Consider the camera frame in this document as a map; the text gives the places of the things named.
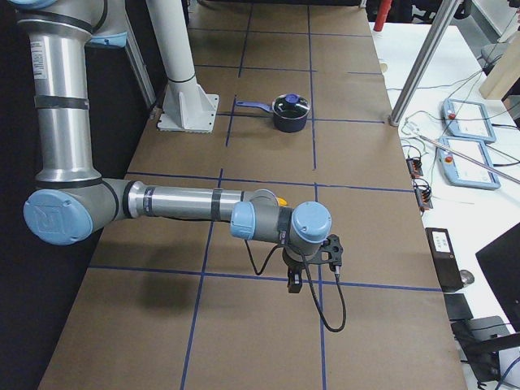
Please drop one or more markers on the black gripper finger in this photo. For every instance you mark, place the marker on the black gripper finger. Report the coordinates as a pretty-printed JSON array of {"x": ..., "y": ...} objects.
[{"x": 294, "y": 279}]

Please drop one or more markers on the dark blue saucepan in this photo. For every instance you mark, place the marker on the dark blue saucepan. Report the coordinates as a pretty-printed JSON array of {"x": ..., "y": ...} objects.
[{"x": 281, "y": 123}]

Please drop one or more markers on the glass lid with blue knob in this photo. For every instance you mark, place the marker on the glass lid with blue knob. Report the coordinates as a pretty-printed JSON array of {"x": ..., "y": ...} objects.
[{"x": 291, "y": 106}]

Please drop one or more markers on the lower orange connector board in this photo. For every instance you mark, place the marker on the lower orange connector board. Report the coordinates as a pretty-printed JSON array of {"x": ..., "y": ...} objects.
[{"x": 423, "y": 196}]

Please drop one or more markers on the orange connector board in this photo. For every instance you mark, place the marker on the orange connector board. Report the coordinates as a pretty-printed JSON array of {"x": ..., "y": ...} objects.
[
  {"x": 423, "y": 196},
  {"x": 414, "y": 165}
]

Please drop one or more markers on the upper orange connector board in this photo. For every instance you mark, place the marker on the upper orange connector board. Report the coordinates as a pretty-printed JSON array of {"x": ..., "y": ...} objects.
[{"x": 414, "y": 165}]

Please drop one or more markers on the black power box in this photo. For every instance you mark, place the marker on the black power box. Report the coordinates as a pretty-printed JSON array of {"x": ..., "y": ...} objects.
[{"x": 444, "y": 260}]

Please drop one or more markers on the thin metal rod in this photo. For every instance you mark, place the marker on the thin metal rod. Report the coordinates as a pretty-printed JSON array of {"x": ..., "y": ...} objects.
[{"x": 468, "y": 158}]

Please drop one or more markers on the black stand base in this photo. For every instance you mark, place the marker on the black stand base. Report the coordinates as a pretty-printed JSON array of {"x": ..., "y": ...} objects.
[{"x": 490, "y": 348}]

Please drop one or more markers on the lower teach pendant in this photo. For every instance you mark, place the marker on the lower teach pendant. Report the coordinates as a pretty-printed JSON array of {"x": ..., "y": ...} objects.
[{"x": 460, "y": 172}]

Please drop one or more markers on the teach pendant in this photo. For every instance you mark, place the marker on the teach pendant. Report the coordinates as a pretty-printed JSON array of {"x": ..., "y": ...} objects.
[
  {"x": 468, "y": 119},
  {"x": 460, "y": 172}
]

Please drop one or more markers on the black monitor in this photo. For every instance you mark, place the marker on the black monitor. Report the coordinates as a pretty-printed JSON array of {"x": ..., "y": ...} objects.
[{"x": 499, "y": 262}]

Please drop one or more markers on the upper teach pendant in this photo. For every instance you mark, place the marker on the upper teach pendant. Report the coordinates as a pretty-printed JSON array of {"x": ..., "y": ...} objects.
[{"x": 468, "y": 119}]

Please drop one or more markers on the red cylinder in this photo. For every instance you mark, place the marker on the red cylinder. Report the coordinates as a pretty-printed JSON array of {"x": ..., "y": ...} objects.
[{"x": 382, "y": 14}]

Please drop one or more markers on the wooden board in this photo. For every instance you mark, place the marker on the wooden board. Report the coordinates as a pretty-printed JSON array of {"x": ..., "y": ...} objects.
[{"x": 504, "y": 74}]

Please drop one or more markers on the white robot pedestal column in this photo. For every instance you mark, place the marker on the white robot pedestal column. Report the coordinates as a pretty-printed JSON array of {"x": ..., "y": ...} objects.
[{"x": 186, "y": 106}]

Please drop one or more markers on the aluminium rail left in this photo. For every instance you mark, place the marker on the aluminium rail left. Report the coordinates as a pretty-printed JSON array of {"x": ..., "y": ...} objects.
[{"x": 139, "y": 69}]

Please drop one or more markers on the aluminium frame post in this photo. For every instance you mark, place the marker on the aluminium frame post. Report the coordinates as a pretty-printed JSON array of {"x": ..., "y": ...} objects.
[{"x": 434, "y": 36}]

